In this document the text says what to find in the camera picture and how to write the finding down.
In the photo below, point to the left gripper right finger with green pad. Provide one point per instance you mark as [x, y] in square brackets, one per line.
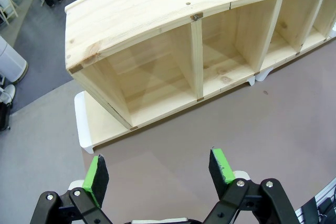
[223, 176]

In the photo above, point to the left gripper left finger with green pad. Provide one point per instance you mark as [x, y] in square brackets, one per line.
[92, 182]

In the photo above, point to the black bag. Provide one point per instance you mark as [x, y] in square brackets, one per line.
[4, 116]

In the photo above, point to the white floor fan base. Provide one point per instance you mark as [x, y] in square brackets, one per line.
[8, 94]

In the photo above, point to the white cylindrical air purifier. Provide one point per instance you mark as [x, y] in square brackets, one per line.
[10, 61]

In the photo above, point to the light wooden stool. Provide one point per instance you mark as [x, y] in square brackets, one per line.
[11, 11]

